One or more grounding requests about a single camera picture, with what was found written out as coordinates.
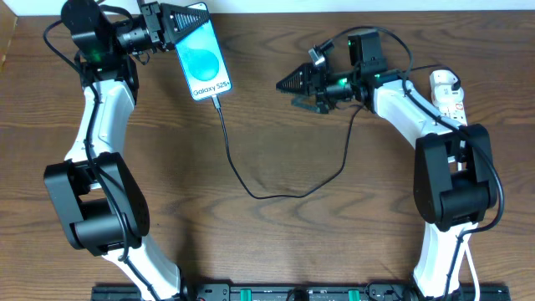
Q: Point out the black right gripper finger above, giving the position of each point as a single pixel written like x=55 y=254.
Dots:
x=298 y=82
x=306 y=103

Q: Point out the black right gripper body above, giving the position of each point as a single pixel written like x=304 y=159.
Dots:
x=316 y=86

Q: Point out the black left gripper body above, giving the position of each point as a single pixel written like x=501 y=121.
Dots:
x=155 y=29

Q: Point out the blue Galaxy smartphone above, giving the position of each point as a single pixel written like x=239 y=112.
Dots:
x=203 y=64

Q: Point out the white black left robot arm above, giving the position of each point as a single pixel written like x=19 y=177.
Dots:
x=97 y=200

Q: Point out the white USB charger plug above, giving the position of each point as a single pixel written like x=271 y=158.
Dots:
x=444 y=94

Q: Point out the white power strip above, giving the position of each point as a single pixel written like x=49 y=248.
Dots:
x=455 y=111

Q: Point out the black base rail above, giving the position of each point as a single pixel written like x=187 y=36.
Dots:
x=373 y=291

